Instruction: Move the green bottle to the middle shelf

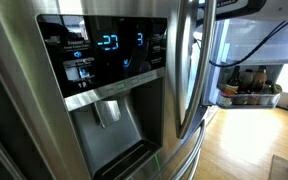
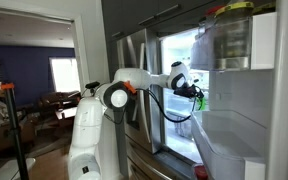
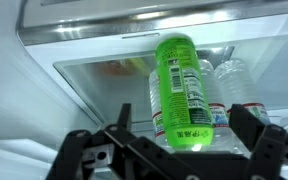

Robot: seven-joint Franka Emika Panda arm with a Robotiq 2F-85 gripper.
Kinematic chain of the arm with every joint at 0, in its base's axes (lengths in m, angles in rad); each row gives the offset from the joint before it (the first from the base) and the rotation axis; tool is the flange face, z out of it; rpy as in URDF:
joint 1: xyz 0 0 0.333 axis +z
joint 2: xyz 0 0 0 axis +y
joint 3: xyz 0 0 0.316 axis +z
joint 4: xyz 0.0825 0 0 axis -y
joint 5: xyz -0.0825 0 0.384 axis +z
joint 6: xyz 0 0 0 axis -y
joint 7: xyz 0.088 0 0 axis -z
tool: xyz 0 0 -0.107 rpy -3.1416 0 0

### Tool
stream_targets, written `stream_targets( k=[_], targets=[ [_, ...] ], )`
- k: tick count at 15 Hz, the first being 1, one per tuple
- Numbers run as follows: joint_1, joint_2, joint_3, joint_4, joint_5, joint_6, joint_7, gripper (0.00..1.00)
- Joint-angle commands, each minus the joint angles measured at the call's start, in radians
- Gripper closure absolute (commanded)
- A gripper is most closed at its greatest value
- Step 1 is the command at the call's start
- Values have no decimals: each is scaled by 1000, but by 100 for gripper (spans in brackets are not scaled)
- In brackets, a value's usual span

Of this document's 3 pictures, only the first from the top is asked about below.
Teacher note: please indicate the round greenish container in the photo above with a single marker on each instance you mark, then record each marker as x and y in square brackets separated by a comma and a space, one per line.
[277, 88]

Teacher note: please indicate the small dark bottle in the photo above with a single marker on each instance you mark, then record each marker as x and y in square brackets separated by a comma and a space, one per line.
[268, 87]

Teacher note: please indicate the brown sauce bottle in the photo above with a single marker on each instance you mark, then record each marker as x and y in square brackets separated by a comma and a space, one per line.
[259, 80]

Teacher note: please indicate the jar with dark lid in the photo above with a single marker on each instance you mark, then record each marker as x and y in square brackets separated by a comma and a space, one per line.
[245, 81]

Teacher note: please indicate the dark bottle yellow label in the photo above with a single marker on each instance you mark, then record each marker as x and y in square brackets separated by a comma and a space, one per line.
[233, 81]

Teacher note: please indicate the translucent white door bin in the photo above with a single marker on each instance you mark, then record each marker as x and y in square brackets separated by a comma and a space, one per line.
[260, 50]

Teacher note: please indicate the clear door bin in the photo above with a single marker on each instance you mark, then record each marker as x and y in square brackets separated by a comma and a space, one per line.
[250, 99]

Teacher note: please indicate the red lid jar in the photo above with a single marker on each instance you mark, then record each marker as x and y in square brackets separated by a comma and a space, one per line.
[224, 97]

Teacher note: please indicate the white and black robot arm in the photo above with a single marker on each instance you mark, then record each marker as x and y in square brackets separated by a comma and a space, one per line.
[270, 8]

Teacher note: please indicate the tan wooden surface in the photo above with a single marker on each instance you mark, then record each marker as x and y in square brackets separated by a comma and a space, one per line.
[279, 168]

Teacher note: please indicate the dark dispenser drip tray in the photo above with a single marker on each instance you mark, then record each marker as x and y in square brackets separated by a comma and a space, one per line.
[127, 160]

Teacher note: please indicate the silver dispenser paddle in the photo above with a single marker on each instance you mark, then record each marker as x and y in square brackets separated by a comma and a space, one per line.
[107, 112]

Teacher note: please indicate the white open fridge door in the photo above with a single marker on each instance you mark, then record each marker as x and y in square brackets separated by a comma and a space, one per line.
[214, 50]

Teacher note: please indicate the stainless fridge door with dispenser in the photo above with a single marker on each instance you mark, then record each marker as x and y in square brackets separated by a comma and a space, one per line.
[24, 50]

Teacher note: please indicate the black fridge display panel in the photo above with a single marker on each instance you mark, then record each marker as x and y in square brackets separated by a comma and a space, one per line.
[100, 50]

